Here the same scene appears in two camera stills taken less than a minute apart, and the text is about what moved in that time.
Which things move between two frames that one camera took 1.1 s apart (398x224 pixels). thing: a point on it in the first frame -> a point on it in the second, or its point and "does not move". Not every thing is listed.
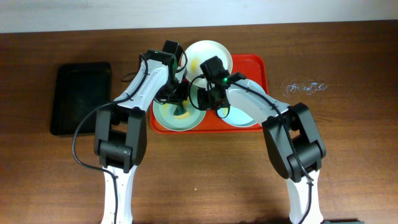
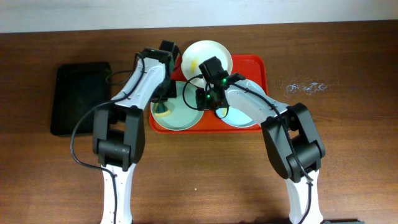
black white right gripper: [204, 99] does not move
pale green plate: [163, 114] does not move
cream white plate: [199, 53] does not move
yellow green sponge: [186, 104] -> [161, 110]
